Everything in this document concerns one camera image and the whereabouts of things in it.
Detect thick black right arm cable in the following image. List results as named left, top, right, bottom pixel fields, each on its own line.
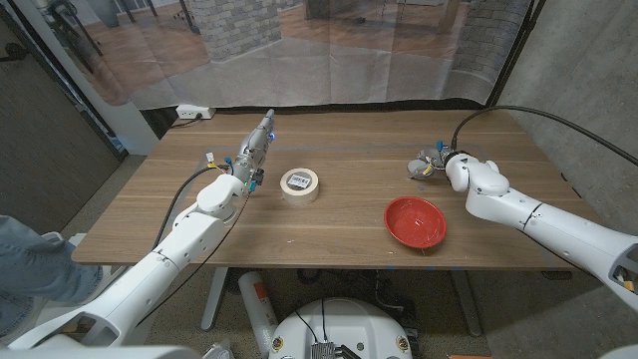
left=451, top=105, right=638, bottom=168

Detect black backdrop stand pole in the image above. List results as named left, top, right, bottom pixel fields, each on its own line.
left=485, top=0, right=547, bottom=110

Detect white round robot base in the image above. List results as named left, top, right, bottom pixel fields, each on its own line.
left=267, top=297, right=414, bottom=359

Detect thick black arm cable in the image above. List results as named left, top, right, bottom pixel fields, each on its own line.
left=451, top=105, right=638, bottom=168
left=152, top=166, right=233, bottom=250

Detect thin black cable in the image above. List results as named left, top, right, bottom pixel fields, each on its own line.
left=135, top=191, right=250, bottom=325

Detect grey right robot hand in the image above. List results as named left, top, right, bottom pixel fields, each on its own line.
left=416, top=145, right=454, bottom=175

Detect person's leg in jeans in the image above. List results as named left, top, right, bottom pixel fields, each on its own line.
left=0, top=213, right=104, bottom=338

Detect white power strip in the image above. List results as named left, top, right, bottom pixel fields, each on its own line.
left=175, top=104, right=217, bottom=121

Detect beige masking tape roll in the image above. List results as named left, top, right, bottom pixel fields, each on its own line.
left=279, top=167, right=321, bottom=206

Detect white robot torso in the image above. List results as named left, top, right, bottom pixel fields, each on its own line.
left=0, top=343, right=638, bottom=359

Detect red bowl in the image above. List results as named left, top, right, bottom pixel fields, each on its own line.
left=383, top=195, right=449, bottom=249

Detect white roll with orange label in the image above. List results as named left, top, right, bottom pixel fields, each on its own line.
left=237, top=270, right=280, bottom=358

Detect black power strip cord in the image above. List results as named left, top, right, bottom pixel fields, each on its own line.
left=168, top=113, right=204, bottom=130

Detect silver metal jar lid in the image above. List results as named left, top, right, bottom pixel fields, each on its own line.
left=406, top=158, right=436, bottom=181

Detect grey table leg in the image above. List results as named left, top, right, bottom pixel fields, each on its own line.
left=448, top=268, right=483, bottom=338
left=200, top=267, right=230, bottom=333

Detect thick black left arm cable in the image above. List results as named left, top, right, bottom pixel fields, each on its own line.
left=152, top=166, right=233, bottom=250

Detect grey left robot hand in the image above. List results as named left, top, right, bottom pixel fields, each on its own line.
left=231, top=109, right=277, bottom=184

